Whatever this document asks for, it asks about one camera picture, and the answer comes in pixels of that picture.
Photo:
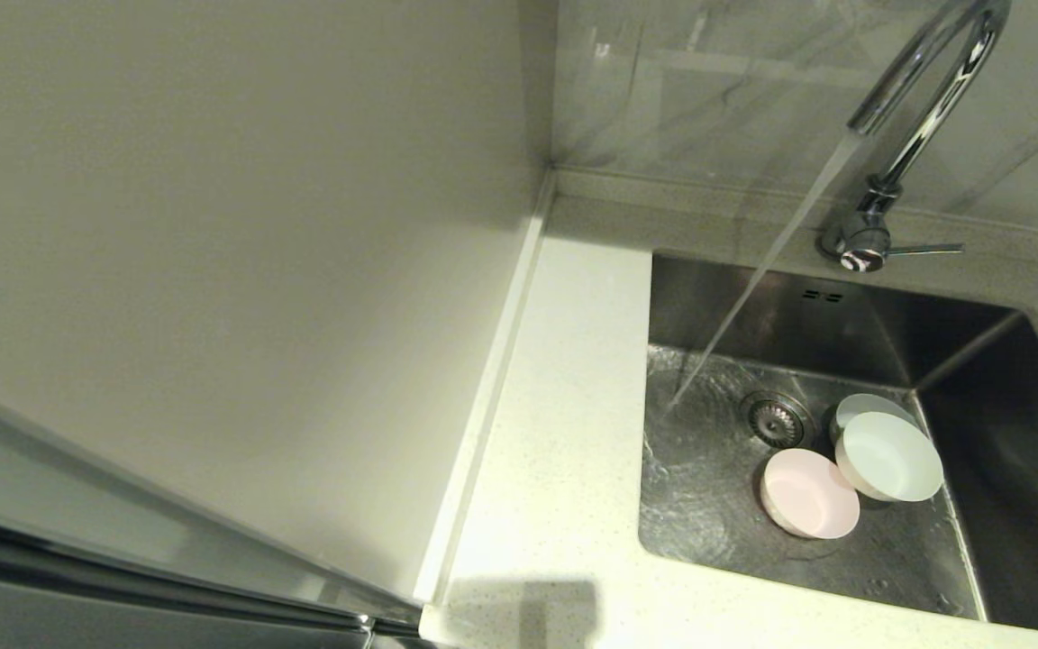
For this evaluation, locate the stainless steel sink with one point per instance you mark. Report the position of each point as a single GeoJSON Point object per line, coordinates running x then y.
{"type": "Point", "coordinates": [717, 523]}

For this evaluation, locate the chrome gooseneck faucet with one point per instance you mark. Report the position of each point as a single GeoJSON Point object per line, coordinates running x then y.
{"type": "Point", "coordinates": [924, 126]}

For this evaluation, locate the blue-grey bowl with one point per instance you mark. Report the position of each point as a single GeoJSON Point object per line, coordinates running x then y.
{"type": "Point", "coordinates": [870, 403]}

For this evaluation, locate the white cabinet side panel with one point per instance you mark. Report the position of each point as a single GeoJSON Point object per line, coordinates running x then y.
{"type": "Point", "coordinates": [213, 225]}

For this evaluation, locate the round metal drain strainer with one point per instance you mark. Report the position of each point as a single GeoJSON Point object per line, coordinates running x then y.
{"type": "Point", "coordinates": [776, 419]}

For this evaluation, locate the white bowl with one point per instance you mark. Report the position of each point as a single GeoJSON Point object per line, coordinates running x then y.
{"type": "Point", "coordinates": [893, 460]}

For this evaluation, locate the tap water stream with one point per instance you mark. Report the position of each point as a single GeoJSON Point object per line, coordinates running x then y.
{"type": "Point", "coordinates": [776, 252]}

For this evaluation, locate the pink bowl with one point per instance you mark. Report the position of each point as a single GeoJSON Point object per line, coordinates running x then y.
{"type": "Point", "coordinates": [807, 496]}

